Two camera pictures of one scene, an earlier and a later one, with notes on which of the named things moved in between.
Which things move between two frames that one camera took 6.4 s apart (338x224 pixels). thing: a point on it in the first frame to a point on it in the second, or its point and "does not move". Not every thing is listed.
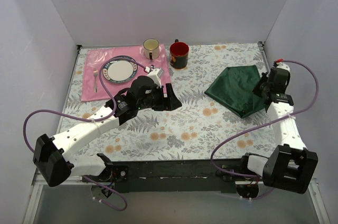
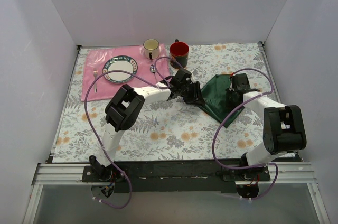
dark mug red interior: x=178 y=54 does not move
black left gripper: x=163 y=100 to x=193 y=93
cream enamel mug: x=151 y=48 does not move
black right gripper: x=263 y=86 to x=231 y=95
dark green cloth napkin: x=233 y=89 to x=214 y=93
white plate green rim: x=120 y=71 does not move
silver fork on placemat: x=95 y=74 does not move
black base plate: x=178 y=176 does not move
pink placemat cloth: x=92 y=89 does not move
